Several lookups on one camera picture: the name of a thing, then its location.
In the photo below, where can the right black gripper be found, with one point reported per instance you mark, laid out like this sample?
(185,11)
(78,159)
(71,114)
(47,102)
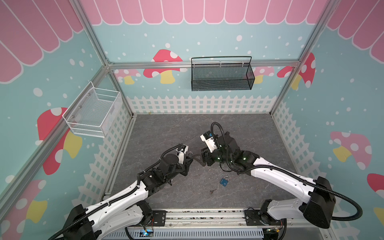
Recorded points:
(207,153)

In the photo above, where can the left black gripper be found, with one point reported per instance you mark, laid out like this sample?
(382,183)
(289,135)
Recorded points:
(186,165)

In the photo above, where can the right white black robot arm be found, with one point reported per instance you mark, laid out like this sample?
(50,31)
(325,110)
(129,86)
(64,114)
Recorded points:
(312,200)

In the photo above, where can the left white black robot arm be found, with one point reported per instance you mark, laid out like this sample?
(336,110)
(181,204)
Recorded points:
(126,208)

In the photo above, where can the blue padlock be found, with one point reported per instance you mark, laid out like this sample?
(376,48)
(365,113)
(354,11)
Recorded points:
(224,181)

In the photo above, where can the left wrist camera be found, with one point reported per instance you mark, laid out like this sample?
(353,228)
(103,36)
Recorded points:
(181,152)

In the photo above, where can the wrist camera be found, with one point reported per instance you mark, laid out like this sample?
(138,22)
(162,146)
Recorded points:
(209,140)
(181,152)

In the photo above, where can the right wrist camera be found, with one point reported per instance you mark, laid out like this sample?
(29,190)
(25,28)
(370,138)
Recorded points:
(209,140)

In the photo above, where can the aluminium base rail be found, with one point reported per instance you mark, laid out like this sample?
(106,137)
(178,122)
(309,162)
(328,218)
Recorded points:
(291,229)

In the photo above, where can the black mesh wall basket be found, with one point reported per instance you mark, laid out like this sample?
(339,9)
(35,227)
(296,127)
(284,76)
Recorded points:
(229,73)

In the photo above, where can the white vented cable duct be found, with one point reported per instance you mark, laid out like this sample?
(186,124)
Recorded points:
(199,234)

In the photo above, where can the white mesh wall basket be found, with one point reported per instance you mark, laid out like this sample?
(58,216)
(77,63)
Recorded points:
(93,112)

